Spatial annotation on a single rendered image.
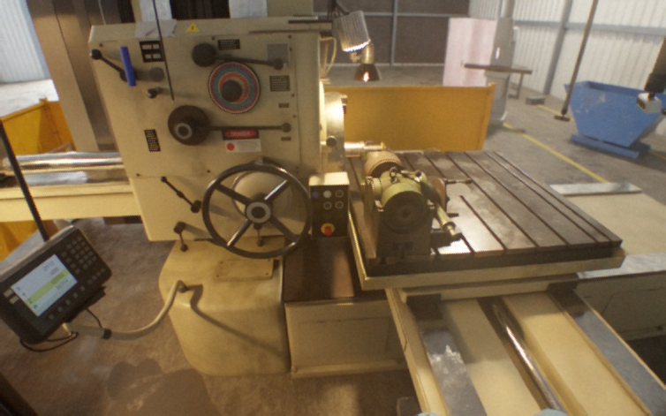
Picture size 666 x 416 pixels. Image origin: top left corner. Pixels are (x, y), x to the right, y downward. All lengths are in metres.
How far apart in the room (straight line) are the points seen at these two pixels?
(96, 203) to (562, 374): 2.22
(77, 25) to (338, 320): 2.01
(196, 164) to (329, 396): 1.49
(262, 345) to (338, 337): 0.43
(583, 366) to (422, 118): 2.96
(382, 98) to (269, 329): 2.70
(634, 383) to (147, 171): 2.03
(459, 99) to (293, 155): 3.01
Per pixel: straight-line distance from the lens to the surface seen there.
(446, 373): 1.45
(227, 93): 1.17
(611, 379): 1.76
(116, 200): 1.94
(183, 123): 1.25
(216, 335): 2.04
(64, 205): 2.09
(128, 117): 1.40
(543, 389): 1.59
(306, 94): 1.25
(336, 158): 1.44
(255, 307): 1.85
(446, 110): 4.07
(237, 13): 1.90
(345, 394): 2.19
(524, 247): 1.71
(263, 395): 2.23
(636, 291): 2.79
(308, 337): 2.01
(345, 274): 1.95
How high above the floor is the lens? 1.90
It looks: 30 degrees down
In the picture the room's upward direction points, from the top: straight up
